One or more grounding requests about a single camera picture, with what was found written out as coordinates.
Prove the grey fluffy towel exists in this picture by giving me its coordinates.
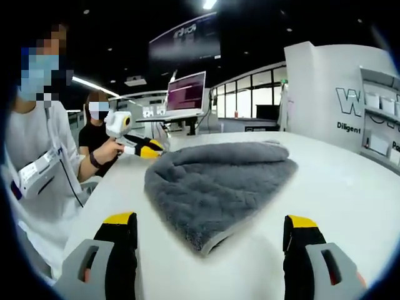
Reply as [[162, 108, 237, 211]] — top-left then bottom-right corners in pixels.
[[143, 139, 299, 258]]

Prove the dark flat television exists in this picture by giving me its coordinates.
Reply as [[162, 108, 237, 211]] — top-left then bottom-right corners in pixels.
[[255, 104, 281, 126]]

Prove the person's left hand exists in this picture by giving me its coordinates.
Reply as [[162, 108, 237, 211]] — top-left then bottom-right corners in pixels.
[[92, 139, 124, 165]]

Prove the white standing desk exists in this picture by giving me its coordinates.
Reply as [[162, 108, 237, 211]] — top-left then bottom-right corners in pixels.
[[136, 111, 207, 136]]

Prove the dark wristband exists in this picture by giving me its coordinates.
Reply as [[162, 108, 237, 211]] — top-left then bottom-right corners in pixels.
[[89, 151, 103, 169]]

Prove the ceiling mounted projector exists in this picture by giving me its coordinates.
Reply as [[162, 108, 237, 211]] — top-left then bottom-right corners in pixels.
[[124, 75, 147, 87]]

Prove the monitor with purple screen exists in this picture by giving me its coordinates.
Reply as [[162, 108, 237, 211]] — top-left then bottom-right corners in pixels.
[[165, 71, 207, 114]]

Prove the person's own body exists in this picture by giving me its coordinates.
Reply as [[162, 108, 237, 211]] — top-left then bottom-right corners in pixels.
[[3, 93, 94, 281]]

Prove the white chest device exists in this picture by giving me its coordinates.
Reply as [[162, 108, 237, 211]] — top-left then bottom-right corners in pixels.
[[17, 149, 65, 201]]

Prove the hanging dark display screen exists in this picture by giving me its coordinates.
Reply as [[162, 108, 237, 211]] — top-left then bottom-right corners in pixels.
[[148, 12, 221, 62]]

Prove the hanging white coat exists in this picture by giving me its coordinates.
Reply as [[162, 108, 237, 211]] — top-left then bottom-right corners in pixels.
[[279, 83, 290, 132]]

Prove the row of white storage bins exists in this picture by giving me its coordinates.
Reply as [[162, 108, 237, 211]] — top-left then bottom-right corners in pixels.
[[364, 92, 400, 166]]

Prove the grey metal shelf unit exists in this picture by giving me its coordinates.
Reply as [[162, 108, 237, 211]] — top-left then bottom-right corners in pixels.
[[358, 65, 400, 176]]

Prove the black device cable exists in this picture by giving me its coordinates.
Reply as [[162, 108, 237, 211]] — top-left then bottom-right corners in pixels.
[[59, 157, 84, 209]]

